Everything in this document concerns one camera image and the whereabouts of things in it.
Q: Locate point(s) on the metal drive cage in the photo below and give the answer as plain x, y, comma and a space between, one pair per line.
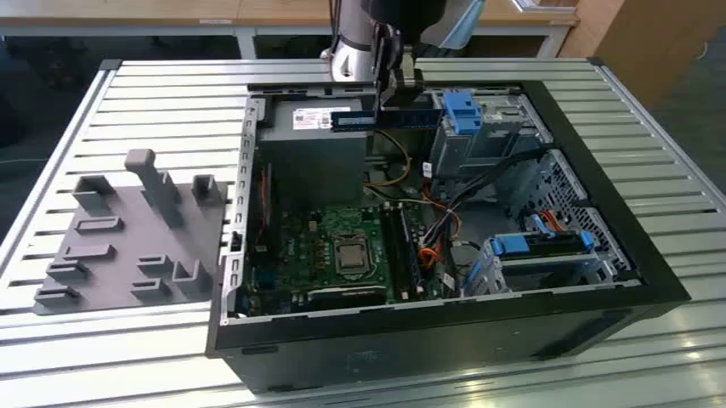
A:
500, 136

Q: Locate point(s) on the black PC case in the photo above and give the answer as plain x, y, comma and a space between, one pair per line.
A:
454, 348

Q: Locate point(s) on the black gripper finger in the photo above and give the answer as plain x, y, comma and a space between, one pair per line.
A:
409, 85
383, 64

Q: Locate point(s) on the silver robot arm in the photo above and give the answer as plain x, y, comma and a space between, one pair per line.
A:
351, 25

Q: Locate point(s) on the blue disk carrier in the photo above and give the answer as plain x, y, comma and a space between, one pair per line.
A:
513, 246

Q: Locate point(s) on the grey power supply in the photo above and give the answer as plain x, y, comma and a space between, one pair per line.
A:
306, 170

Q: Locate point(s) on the silver CPU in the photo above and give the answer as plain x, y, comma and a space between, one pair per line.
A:
351, 258

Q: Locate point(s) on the wooden desk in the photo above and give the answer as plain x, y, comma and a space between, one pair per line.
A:
142, 13

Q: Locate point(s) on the grey parts rack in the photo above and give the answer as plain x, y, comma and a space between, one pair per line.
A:
125, 255

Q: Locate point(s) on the CPU socket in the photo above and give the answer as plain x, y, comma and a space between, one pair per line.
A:
334, 259

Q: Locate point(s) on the blue RAM stick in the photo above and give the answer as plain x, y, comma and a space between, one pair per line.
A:
411, 119

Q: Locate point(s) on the black expansion card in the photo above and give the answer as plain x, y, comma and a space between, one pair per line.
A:
346, 295

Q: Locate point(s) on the metal disk bay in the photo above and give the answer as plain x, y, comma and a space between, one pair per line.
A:
596, 263

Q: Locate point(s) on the blue drive latch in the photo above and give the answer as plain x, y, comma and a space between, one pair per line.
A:
462, 110

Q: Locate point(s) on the black table corner cap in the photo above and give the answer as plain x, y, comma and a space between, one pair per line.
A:
111, 64
597, 61

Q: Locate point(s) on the black RAM slot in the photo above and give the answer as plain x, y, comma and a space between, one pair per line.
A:
393, 251

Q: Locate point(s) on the green motherboard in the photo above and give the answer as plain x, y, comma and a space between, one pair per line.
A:
295, 255

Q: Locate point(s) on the wooden cabinet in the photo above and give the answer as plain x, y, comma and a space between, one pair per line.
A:
653, 42

